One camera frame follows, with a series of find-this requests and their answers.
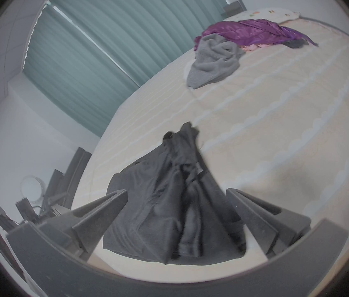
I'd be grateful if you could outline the grey bedside table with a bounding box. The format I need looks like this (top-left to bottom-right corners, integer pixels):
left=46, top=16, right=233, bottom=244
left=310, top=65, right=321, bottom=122
left=223, top=1, right=244, bottom=17

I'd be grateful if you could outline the pink garment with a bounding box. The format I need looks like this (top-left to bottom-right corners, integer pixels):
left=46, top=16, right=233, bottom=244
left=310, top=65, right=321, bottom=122
left=241, top=44, right=269, bottom=52

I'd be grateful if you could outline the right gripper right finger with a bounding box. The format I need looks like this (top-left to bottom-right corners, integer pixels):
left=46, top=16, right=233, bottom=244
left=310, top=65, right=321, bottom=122
left=225, top=188, right=312, bottom=256

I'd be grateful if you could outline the bed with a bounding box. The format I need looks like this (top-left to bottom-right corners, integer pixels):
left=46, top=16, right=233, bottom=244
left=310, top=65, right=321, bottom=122
left=71, top=0, right=349, bottom=285

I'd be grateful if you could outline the grey garment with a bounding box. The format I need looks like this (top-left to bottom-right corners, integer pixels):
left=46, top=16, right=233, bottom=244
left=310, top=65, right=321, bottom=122
left=187, top=33, right=244, bottom=90

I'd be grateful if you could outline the purple satin garment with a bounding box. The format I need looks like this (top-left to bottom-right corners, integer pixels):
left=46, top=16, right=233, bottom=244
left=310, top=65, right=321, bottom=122
left=194, top=19, right=319, bottom=52

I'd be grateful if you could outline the white printed pillow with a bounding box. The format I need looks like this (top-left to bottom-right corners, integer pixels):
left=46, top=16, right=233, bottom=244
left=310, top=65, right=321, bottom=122
left=244, top=7, right=302, bottom=23

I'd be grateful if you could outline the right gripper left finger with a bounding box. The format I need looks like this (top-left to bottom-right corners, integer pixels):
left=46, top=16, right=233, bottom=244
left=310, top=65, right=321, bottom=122
left=39, top=190, right=129, bottom=254

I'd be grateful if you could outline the blue-green curtain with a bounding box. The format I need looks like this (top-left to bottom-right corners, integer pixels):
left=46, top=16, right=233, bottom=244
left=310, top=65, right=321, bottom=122
left=21, top=8, right=141, bottom=138
left=51, top=0, right=232, bottom=87

